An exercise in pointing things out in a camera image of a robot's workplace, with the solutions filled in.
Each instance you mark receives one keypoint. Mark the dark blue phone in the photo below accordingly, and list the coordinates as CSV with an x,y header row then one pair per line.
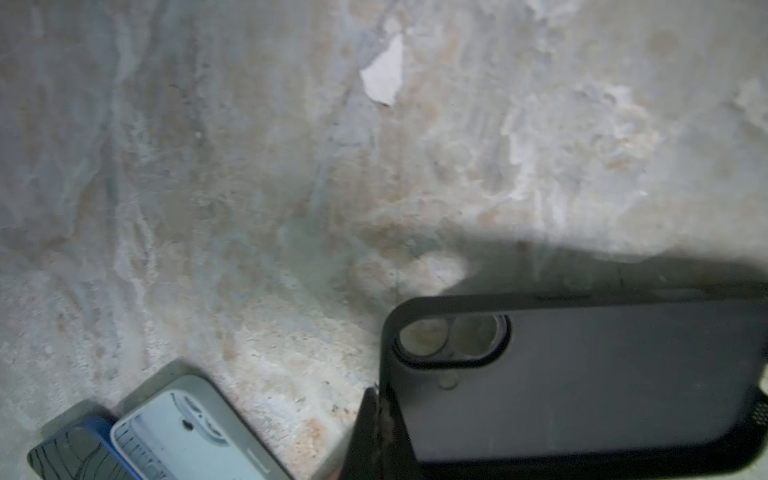
x,y
81,451

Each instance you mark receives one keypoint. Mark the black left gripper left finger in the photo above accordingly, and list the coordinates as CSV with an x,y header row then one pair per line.
x,y
362,459

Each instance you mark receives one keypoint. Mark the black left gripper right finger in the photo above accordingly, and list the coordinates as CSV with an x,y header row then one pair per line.
x,y
396,458

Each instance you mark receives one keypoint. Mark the light blue phone case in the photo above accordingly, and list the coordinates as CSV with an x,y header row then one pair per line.
x,y
189,431

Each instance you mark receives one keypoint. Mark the black phone case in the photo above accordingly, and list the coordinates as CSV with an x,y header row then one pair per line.
x,y
619,385

